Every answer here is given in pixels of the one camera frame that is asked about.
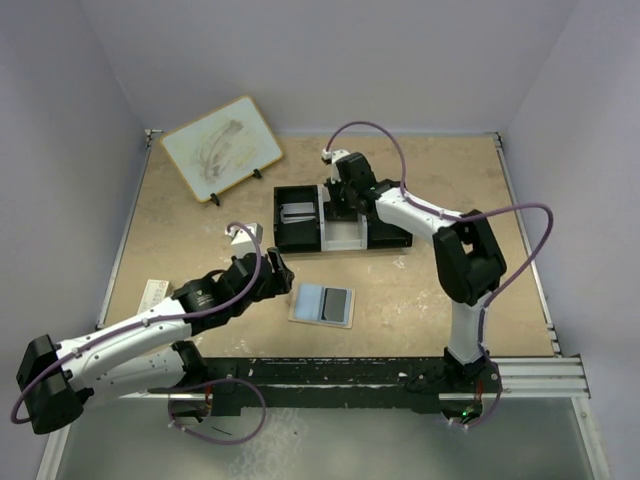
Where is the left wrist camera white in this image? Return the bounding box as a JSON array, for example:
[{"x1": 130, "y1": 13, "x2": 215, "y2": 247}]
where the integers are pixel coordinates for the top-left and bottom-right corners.
[{"x1": 225, "y1": 222, "x2": 263, "y2": 258}]

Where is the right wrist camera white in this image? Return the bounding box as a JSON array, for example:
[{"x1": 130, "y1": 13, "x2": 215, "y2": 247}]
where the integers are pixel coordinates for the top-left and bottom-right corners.
[{"x1": 321, "y1": 149, "x2": 350, "y2": 184}]

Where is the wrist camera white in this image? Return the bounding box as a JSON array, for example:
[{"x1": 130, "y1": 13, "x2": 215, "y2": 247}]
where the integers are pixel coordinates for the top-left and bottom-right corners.
[
  {"x1": 321, "y1": 149, "x2": 350, "y2": 184},
  {"x1": 225, "y1": 222, "x2": 263, "y2": 258}
]

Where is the whiteboard with yellow frame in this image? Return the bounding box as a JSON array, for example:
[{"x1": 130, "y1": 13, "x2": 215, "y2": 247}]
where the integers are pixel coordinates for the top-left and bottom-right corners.
[{"x1": 159, "y1": 95, "x2": 283, "y2": 205}]

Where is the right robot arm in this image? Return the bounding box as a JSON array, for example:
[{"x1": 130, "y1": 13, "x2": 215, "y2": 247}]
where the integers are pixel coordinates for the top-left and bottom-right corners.
[{"x1": 321, "y1": 149, "x2": 506, "y2": 381}]

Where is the silver cards stack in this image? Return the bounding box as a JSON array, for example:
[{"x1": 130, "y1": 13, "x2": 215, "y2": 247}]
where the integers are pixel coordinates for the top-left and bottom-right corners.
[{"x1": 279, "y1": 202, "x2": 316, "y2": 224}]

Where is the middle white tray bin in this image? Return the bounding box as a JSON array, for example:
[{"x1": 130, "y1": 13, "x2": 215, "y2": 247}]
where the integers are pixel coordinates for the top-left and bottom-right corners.
[{"x1": 317, "y1": 184, "x2": 368, "y2": 252}]

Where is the white green paper box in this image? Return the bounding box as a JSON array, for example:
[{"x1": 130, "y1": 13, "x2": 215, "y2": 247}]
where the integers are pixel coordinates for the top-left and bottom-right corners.
[{"x1": 137, "y1": 279, "x2": 171, "y2": 314}]

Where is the dark grey credit card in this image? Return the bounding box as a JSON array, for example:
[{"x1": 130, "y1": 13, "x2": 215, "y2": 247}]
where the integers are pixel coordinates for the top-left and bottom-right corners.
[{"x1": 321, "y1": 288, "x2": 348, "y2": 323}]

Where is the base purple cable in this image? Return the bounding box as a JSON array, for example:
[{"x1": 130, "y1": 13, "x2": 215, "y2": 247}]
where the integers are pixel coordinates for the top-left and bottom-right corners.
[
  {"x1": 167, "y1": 374, "x2": 270, "y2": 445},
  {"x1": 447, "y1": 362, "x2": 507, "y2": 431}
]

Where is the black tray bin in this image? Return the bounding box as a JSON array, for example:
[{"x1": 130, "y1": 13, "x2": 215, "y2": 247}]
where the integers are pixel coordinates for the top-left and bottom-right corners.
[
  {"x1": 273, "y1": 185, "x2": 321, "y2": 254},
  {"x1": 360, "y1": 180, "x2": 415, "y2": 249}
]

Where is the right black tray bin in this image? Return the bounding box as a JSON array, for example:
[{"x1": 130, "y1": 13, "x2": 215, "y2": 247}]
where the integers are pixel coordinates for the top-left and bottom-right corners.
[{"x1": 360, "y1": 180, "x2": 415, "y2": 249}]

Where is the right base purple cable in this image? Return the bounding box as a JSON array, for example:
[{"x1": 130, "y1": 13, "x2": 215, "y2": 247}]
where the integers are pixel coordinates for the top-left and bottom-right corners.
[{"x1": 447, "y1": 362, "x2": 507, "y2": 431}]

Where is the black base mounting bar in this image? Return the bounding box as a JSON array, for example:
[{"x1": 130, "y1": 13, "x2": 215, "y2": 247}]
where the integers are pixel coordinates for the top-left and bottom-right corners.
[{"x1": 152, "y1": 357, "x2": 502, "y2": 416}]

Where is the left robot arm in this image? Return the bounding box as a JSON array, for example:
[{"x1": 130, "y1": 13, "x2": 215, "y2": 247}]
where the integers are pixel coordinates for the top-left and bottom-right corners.
[{"x1": 10, "y1": 248, "x2": 295, "y2": 435}]

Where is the left black tray bin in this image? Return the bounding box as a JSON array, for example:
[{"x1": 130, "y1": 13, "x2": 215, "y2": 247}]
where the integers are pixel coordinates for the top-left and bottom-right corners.
[{"x1": 273, "y1": 185, "x2": 321, "y2": 254}]

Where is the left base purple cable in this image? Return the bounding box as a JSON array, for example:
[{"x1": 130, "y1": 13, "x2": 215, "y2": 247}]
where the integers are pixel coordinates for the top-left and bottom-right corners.
[{"x1": 167, "y1": 374, "x2": 270, "y2": 445}]

